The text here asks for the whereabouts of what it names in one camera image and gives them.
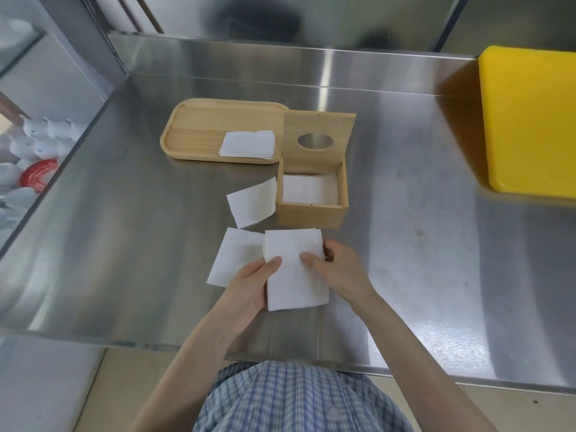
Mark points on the person's right hand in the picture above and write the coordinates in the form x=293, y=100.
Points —
x=344, y=274

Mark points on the person's left hand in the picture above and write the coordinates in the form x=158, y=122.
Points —
x=243, y=292

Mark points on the person's left thumb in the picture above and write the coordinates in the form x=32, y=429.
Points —
x=270, y=266

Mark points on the person's right thumb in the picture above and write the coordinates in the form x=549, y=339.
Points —
x=314, y=258

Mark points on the person's left forearm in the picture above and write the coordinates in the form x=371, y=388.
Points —
x=177, y=377

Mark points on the person's right forearm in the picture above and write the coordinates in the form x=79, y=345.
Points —
x=427, y=368

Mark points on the white paper napkin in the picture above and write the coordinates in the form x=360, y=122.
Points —
x=234, y=256
x=252, y=203

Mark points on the white napkin inside box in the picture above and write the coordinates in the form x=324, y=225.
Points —
x=308, y=189

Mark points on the wooden napkin box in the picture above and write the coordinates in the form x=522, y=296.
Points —
x=315, y=175

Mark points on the stack of white napkins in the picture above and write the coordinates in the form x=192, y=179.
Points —
x=247, y=144

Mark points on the blue checkered shirt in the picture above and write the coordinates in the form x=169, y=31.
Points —
x=297, y=400

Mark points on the wooden tray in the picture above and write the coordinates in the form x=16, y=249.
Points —
x=202, y=128

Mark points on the red round lid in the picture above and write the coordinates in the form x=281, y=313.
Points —
x=38, y=174

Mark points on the yellow cutting board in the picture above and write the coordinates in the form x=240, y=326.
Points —
x=531, y=121

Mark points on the pile of white cups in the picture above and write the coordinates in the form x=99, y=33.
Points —
x=33, y=148

